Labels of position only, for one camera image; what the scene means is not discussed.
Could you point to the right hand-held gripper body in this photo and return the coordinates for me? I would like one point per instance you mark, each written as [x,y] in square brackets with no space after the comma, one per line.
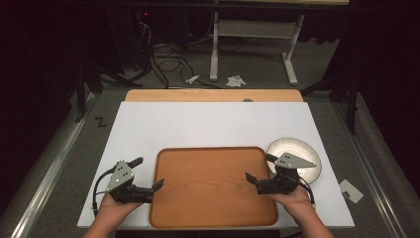
[284,180]

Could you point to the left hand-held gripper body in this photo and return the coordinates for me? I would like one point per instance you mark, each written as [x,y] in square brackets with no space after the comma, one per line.
[120,177]

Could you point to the person's right hand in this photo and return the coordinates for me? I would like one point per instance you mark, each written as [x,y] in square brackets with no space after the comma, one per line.
[297,201]

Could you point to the person's left hand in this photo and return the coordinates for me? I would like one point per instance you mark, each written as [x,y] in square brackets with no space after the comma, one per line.
[112,211]

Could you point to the white paper plate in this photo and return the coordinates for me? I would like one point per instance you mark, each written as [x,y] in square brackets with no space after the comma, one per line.
[297,147]

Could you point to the brown wooden tray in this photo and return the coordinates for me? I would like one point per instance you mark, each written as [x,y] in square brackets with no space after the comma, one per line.
[211,188]

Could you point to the flat grey paper tag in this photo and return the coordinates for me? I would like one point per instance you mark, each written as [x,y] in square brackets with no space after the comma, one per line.
[352,191]

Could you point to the white board table cover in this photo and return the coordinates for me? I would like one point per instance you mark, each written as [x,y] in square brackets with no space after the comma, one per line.
[198,125]

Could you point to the large crumpled white paper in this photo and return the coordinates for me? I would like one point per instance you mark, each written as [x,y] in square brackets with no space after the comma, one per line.
[235,81]

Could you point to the black metal stand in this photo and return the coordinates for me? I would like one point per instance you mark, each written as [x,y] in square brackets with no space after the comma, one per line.
[352,102]
[80,95]

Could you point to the light wooden table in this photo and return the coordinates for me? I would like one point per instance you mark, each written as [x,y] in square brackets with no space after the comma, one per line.
[198,95]

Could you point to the small crumpled white paper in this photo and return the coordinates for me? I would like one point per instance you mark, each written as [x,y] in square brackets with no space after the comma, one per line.
[192,79]

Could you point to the silver metal floor rail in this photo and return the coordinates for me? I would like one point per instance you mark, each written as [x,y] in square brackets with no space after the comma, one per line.
[49,172]
[369,175]

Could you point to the white metal desk frame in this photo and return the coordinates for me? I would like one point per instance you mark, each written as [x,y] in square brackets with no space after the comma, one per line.
[254,29]

